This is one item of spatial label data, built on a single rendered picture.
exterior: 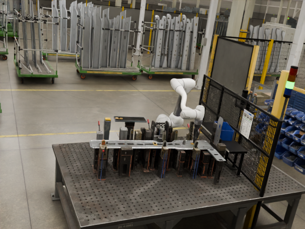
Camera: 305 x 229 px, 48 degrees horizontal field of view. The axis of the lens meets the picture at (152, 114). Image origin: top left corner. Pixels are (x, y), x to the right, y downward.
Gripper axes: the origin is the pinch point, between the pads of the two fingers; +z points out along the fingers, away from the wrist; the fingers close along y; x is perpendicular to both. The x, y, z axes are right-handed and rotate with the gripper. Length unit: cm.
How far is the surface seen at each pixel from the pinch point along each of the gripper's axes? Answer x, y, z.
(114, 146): -93, 7, 4
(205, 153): 5.9, 20.5, 6.7
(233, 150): 38.5, 21.8, 1.8
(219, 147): 23.4, 15.9, 1.3
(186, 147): -12.4, 8.7, 4.6
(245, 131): 54, 12, -16
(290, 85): 54, 66, -86
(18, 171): -200, -122, 104
